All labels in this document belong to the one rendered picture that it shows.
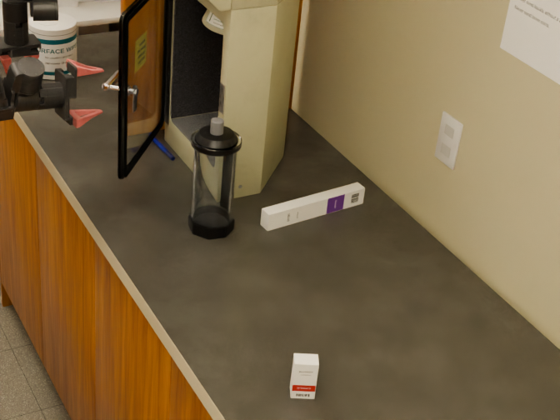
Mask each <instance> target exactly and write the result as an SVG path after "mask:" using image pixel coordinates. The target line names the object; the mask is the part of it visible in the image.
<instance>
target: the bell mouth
mask: <svg viewBox="0 0 560 420"><path fill-rule="evenodd" d="M202 23H203V24H204V26H205V27H206V28H208V29H210V30H211V31H213V32H215V33H219V34H222V35H223V24H222V22H221V20H220V19H219V18H217V17H216V16H215V15H214V14H213V13H211V12H210V11H209V10H208V9H207V11H206V12H205V14H204V15H203V17H202Z"/></svg>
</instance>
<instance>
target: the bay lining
mask: <svg viewBox="0 0 560 420"><path fill-rule="evenodd" d="M206 11H207V8H205V7H204V6H203V5H202V4H201V3H200V2H199V1H198V0H174V21H173V43H172V87H171V109H170V115H171V119H172V118H181V117H187V116H192V115H198V114H203V113H213V112H218V107H219V94H220V81H221V68H222V55H223V35H222V34H219V33H216V32H213V31H211V30H210V29H208V28H207V27H205V26H204V24H203V21H202V19H203V15H204V14H205V12H206Z"/></svg>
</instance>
